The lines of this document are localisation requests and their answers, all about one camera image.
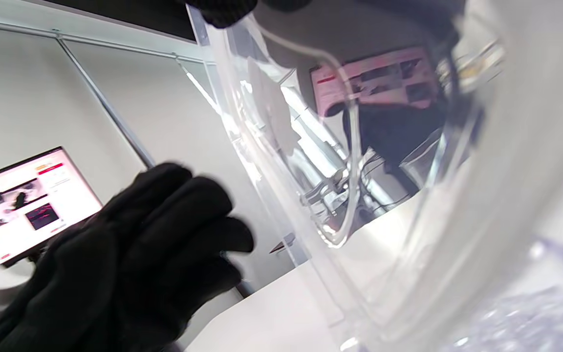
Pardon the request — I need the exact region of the person's left hand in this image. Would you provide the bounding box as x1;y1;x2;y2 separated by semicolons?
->
0;163;255;352

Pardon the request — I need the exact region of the black office chair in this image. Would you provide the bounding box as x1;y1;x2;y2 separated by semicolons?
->
343;100;448;169

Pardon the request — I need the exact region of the person's right hand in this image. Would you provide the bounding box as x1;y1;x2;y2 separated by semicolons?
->
184;0;311;28

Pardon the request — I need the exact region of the clear container lid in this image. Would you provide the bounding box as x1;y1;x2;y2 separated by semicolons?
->
186;0;563;352

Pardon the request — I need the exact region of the monitor on tall stand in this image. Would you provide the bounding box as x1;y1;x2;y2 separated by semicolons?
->
310;46;439;118

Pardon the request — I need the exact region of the desk computer monitor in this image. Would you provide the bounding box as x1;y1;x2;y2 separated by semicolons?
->
0;146;104;267

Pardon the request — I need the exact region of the pile of ice cubes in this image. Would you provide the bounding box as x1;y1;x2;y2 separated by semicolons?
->
450;286;563;352

